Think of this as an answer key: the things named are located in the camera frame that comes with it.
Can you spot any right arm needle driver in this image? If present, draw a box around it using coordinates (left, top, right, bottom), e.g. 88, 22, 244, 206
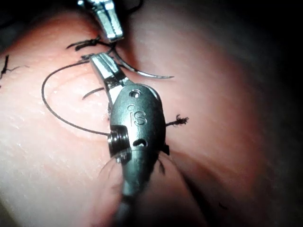
107, 83, 170, 164

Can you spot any right arm needle driver jaw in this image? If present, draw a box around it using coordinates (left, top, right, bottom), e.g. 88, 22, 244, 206
102, 53, 130, 89
89, 54, 119, 106

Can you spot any left arm needle driver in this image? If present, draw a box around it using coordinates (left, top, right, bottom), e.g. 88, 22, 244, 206
77, 0, 114, 11

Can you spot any left arm needle driver jaw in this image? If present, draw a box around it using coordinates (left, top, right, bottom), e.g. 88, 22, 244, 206
104, 4, 125, 39
93, 7, 117, 44

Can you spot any curved steel needle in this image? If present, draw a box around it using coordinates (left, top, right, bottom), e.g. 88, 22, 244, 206
110, 46, 175, 80

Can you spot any black stitching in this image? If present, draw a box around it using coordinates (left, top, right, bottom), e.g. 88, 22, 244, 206
0, 54, 30, 89
65, 35, 189, 129

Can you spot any black thread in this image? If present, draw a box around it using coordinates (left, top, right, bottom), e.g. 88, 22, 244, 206
41, 0, 144, 137

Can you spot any tissue pad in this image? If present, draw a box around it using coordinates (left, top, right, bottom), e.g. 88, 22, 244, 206
0, 0, 303, 227

